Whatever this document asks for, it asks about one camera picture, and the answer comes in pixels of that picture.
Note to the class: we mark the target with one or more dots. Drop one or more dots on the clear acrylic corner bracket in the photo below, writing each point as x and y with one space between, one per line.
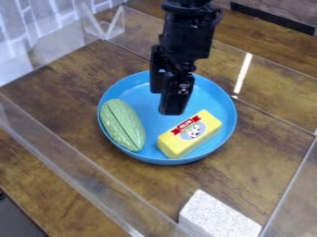
102 29

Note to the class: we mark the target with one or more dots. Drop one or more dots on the yellow block with label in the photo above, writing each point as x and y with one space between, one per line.
187 135

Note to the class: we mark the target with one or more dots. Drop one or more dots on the green bitter gourd toy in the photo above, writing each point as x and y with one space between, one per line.
123 125

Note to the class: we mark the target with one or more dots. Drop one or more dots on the clear acrylic front wall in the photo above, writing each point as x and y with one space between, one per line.
139 219

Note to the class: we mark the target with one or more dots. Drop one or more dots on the white speckled foam block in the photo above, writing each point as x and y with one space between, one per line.
209 218

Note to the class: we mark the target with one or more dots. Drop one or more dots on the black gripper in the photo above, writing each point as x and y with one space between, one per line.
190 22

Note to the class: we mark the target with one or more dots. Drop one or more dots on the blue round tray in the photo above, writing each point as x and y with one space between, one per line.
207 96

